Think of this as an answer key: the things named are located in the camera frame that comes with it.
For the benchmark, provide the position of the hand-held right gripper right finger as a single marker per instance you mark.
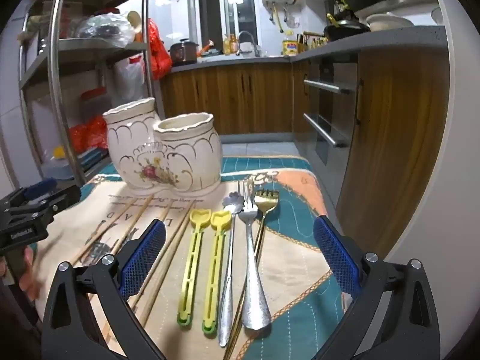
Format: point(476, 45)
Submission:
point(335, 255)

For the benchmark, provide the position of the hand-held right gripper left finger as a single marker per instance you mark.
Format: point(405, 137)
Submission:
point(144, 255)

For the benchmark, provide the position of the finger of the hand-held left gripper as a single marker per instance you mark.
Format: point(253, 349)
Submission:
point(39, 188)
point(60, 198)

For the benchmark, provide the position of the yellow tulip plastic clip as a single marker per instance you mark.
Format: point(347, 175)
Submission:
point(193, 262)
point(215, 270)

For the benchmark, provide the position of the gold fork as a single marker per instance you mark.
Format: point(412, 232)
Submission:
point(266, 204)

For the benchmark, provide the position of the silver flower spoon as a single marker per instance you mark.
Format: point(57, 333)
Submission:
point(229, 270)

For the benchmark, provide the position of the silver fork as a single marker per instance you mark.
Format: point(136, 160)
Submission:
point(255, 288)

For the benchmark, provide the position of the white floral ceramic utensil holder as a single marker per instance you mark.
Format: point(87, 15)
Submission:
point(165, 157)

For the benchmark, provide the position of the person's left hand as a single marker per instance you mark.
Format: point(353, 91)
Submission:
point(30, 273)

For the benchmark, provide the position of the quilted patterned table mat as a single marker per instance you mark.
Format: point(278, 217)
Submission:
point(292, 270)

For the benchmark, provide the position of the crumpled red plastic bag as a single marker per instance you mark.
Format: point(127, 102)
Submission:
point(90, 133)

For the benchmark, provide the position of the plastic container with red lid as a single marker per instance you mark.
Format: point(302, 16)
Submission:
point(95, 101)

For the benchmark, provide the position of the built-in steel oven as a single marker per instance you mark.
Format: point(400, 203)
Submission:
point(330, 120)

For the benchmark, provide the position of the steel shelf rack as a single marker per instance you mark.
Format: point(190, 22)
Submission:
point(56, 52)

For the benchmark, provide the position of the white plastic bag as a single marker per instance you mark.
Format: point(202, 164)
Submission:
point(129, 78)

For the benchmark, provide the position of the clear plastic bag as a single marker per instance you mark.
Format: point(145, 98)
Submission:
point(103, 30)

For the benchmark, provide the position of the hanging red plastic bag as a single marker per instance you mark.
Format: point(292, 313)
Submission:
point(159, 52)

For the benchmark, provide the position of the wooden base cabinets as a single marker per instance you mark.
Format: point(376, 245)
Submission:
point(243, 97)

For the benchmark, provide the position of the dark red rice cooker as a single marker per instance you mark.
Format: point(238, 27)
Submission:
point(183, 52)

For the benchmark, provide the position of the beige plastic ladle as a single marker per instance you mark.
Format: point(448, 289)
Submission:
point(135, 20)

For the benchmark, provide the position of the yellow cooking oil bottle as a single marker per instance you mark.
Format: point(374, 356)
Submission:
point(289, 47)

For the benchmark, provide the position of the black wok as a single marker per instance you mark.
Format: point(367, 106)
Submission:
point(345, 30)

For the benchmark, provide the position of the steel kitchen faucet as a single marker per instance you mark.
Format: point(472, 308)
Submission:
point(255, 43)

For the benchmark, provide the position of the amber bottles by sink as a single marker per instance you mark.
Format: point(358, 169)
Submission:
point(231, 45)

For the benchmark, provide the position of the white casserole pot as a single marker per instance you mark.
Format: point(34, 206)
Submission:
point(386, 22)

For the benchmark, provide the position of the kitchen window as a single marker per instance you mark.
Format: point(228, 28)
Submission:
point(225, 7)

